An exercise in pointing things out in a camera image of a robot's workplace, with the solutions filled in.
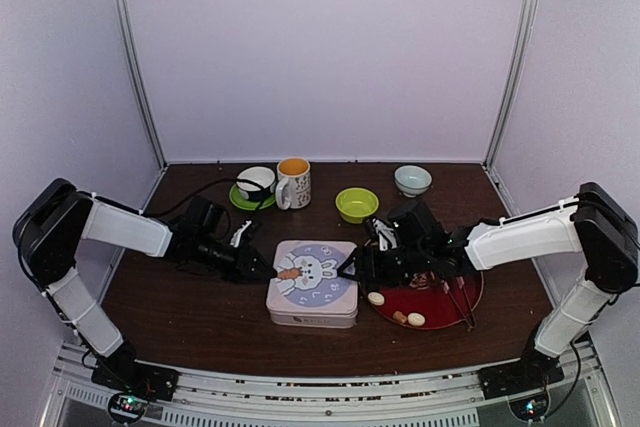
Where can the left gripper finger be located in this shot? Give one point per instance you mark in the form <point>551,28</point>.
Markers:
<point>260,267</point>
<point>257,277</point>

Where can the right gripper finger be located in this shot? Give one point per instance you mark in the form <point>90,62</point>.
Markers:
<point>355,275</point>
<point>355,261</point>

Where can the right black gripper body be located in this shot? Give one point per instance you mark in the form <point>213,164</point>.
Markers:
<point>389,273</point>

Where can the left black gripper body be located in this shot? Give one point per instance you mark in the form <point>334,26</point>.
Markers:
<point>232,266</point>

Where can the silver divided tin box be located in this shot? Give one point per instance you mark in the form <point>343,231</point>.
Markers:
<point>312,319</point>

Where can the bunny tin lid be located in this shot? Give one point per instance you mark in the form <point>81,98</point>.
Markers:
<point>307,280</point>

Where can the pink metal tongs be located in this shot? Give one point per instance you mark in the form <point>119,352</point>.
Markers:
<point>456,292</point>

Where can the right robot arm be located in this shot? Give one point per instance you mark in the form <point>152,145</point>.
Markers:
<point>411,242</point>

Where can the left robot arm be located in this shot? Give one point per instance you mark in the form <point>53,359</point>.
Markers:
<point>57,229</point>

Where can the tan striped chocolate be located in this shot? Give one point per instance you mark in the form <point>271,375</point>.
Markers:
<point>399,317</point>

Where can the white round swirl chocolate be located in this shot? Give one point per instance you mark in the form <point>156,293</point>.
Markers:
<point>416,319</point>

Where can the lime green bowl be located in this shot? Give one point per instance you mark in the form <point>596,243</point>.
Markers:
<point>355,204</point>

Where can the round red tray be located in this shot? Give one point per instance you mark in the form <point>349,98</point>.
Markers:
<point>425,296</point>

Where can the patterned mug yellow inside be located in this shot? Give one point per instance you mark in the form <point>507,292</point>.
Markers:
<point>293,187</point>

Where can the white and navy cup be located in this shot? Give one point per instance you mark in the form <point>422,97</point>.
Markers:
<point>256,183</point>

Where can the pale blue bowl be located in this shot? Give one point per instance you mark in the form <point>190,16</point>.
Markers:
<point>412,180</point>

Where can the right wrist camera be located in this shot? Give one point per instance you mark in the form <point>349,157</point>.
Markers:
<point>381,233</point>

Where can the metal front rail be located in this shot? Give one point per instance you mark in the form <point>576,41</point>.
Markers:
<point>441,398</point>

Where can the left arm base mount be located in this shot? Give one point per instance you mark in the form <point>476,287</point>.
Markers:
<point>132,398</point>

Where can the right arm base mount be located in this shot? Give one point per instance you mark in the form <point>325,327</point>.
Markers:
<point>525,388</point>

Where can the left aluminium frame post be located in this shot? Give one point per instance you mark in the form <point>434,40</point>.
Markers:
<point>137,82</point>

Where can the aluminium frame post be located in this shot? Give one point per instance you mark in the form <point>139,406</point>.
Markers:
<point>137,82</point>
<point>524,31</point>

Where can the right aluminium frame post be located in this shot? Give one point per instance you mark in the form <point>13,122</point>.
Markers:
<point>524,31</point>

